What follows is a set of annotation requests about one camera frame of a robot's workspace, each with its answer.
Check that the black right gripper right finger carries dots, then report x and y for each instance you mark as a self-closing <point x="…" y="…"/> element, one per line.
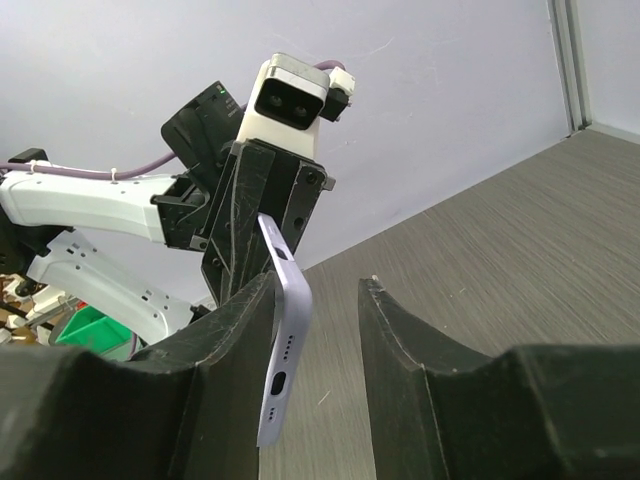
<point x="441" y="410"/>

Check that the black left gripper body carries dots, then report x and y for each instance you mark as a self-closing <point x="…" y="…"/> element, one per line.
<point x="273" y="203"/>

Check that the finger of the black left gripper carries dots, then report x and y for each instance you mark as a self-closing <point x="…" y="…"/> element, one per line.
<point x="304" y="195"/>
<point x="232" y="218"/>

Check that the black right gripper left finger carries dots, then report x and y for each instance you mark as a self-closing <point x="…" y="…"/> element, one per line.
<point x="187" y="407"/>

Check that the phone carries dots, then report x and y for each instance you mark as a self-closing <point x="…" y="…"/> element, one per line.
<point x="292" y="315"/>

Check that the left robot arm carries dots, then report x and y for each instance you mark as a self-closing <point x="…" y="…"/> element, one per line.
<point x="45" y="211"/>

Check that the green plastic bin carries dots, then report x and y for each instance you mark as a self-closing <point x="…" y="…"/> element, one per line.
<point x="91" y="329"/>

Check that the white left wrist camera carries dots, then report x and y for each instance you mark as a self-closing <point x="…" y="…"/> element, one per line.
<point x="290" y="98"/>

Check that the right aluminium frame post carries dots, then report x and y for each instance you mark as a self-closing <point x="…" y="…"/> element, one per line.
<point x="571" y="63"/>

